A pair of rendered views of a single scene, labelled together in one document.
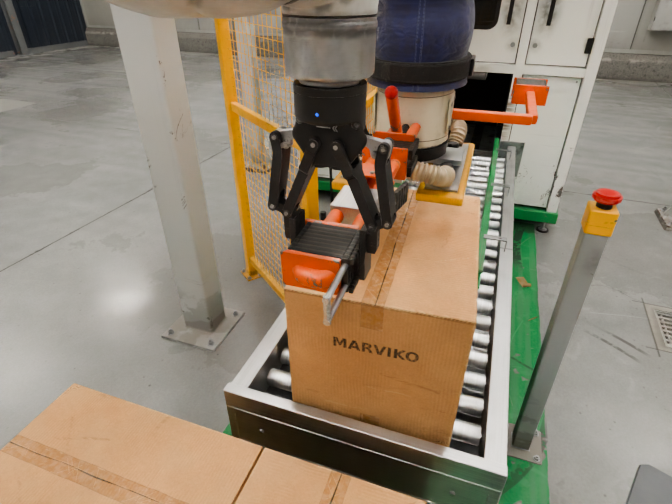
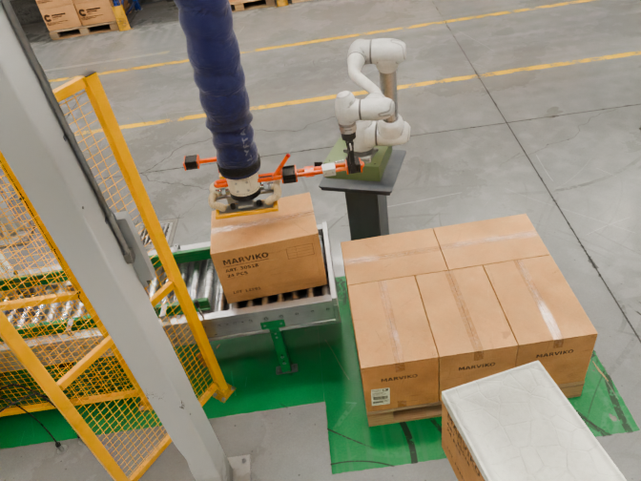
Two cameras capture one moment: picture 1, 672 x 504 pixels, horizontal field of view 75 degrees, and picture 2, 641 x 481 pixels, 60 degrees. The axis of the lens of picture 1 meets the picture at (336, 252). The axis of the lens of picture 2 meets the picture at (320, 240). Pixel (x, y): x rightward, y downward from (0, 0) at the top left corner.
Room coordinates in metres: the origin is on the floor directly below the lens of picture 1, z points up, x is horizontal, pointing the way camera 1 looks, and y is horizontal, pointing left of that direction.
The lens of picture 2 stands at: (1.45, 2.33, 2.84)
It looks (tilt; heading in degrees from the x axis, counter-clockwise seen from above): 40 degrees down; 253
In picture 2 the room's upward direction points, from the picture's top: 10 degrees counter-clockwise
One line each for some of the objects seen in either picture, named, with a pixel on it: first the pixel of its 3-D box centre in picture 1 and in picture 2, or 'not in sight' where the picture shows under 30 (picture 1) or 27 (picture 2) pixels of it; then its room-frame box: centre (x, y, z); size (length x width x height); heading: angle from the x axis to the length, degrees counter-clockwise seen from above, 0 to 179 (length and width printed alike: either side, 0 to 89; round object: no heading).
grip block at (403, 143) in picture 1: (388, 154); (289, 174); (0.80, -0.10, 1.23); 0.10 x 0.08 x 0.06; 71
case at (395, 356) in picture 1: (393, 296); (269, 247); (0.99, -0.16, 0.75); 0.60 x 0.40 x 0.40; 164
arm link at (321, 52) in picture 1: (329, 49); (347, 126); (0.47, 0.01, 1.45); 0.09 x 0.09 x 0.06
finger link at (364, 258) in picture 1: (365, 250); not in sight; (0.46, -0.04, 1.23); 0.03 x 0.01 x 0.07; 160
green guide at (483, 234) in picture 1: (497, 192); (94, 266); (2.02, -0.80, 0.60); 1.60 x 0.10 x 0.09; 160
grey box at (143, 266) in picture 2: not in sight; (114, 249); (1.68, 0.57, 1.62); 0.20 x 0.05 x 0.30; 160
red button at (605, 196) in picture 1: (606, 199); not in sight; (1.05, -0.71, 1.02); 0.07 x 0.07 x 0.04
